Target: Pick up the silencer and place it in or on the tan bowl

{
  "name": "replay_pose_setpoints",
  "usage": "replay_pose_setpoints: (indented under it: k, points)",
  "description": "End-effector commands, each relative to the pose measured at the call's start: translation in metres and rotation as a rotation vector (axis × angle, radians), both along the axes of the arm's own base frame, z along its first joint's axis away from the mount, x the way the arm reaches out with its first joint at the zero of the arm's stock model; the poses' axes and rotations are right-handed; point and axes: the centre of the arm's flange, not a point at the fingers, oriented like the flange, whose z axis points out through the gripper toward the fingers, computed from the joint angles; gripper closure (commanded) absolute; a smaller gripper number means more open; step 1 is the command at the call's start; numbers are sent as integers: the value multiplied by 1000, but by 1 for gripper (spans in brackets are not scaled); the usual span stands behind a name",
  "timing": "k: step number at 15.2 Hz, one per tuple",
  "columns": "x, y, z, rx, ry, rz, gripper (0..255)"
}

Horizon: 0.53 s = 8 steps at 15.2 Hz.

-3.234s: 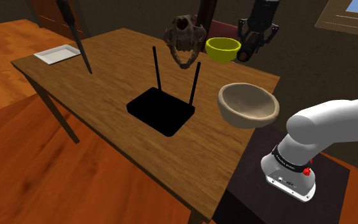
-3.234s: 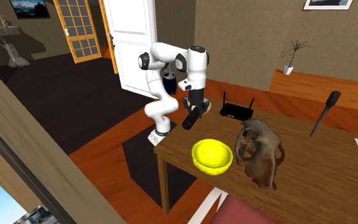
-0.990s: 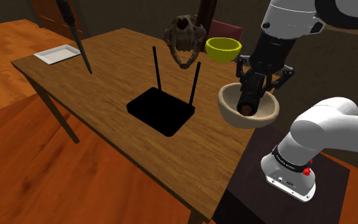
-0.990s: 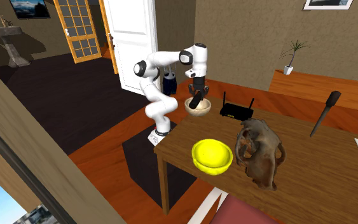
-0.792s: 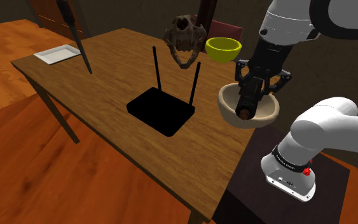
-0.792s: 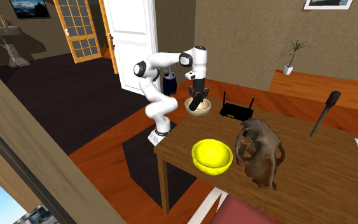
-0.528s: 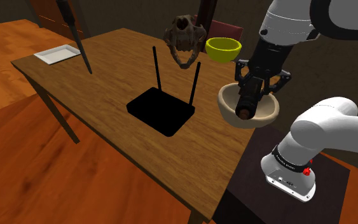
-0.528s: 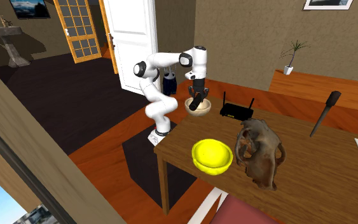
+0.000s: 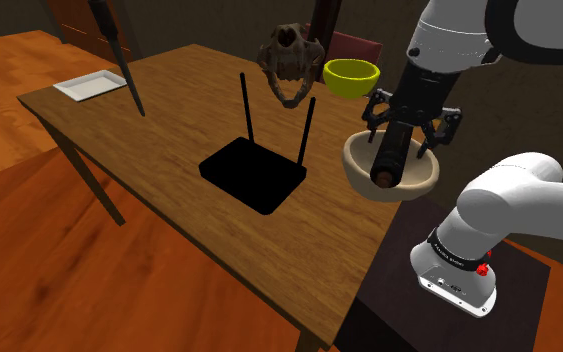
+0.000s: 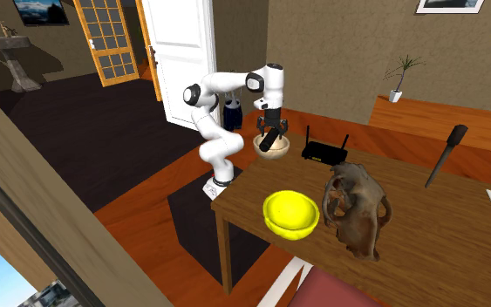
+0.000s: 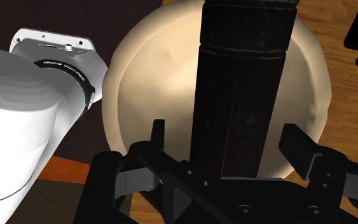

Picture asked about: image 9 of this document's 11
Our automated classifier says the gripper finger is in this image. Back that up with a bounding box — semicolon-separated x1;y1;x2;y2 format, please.
415;107;463;161
361;88;395;145

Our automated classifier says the yellow-green bowl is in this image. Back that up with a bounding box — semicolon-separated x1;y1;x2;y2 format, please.
322;58;382;101

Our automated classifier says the black cylinder with brown tip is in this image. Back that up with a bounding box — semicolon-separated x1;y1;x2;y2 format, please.
369;119;412;189

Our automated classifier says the dark red chair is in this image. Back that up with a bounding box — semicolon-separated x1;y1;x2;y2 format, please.
304;23;384;84

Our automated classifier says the beige bowl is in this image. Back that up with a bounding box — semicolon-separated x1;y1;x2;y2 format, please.
342;128;441;204

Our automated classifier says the brown animal skull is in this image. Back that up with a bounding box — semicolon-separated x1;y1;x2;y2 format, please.
255;23;327;110

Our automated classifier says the black router with two antennas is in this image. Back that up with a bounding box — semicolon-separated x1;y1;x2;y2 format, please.
197;71;318;217

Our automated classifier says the dark robot stand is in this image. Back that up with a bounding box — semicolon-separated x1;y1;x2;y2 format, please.
334;194;553;352

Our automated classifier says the wooden table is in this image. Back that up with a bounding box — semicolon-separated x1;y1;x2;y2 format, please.
16;43;409;352

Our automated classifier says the black tapered rod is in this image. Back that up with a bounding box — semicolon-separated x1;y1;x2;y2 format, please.
87;0;147;118

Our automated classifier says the white rectangular tray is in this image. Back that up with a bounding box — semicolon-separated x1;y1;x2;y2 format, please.
52;69;129;103

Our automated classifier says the brown wooden cabinet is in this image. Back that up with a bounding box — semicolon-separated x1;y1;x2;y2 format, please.
45;0;136;66

